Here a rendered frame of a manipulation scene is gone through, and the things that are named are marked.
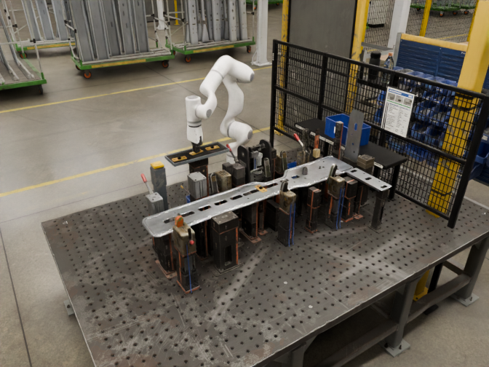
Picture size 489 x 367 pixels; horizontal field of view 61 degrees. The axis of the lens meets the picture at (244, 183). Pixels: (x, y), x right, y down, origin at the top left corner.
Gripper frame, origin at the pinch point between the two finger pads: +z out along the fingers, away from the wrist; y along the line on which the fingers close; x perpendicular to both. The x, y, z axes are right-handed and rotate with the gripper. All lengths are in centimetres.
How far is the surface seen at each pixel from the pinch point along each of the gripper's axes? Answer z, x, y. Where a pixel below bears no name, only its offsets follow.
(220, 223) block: 16, -26, 52
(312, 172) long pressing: 19, 55, 46
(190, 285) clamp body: 43, -47, 51
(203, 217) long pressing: 18.3, -26.4, 37.9
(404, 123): -6, 113, 73
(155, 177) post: 8.6, -29.3, -0.8
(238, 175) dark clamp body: 15.3, 13.9, 21.8
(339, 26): -32, 251, -76
